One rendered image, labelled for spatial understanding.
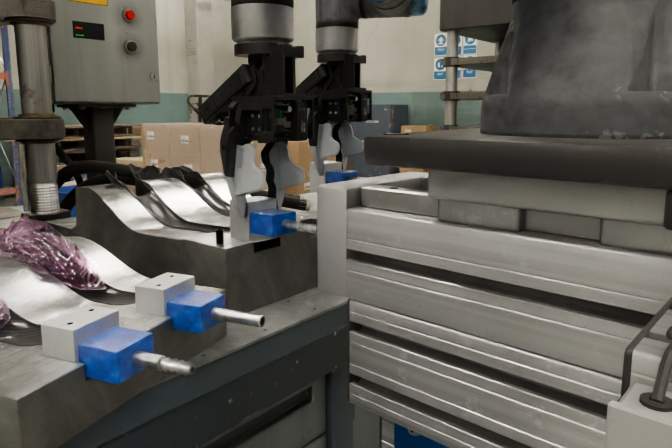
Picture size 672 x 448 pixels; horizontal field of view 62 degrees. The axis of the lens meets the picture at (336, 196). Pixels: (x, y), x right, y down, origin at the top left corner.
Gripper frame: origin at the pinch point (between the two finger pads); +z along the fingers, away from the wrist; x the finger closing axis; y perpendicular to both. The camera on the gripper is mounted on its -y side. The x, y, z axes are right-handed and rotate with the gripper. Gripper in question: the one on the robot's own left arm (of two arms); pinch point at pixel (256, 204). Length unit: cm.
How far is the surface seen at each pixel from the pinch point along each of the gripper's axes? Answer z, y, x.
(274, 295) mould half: 12.2, 2.1, 0.9
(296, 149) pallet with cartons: 30, -322, 344
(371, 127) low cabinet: 20, -412, 592
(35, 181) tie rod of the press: 3, -73, 2
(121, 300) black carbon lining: 8.1, -1.4, -18.7
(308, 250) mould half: 7.5, 2.0, 7.7
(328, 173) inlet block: -0.6, -10.6, 27.0
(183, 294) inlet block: 6.2, 7.0, -16.5
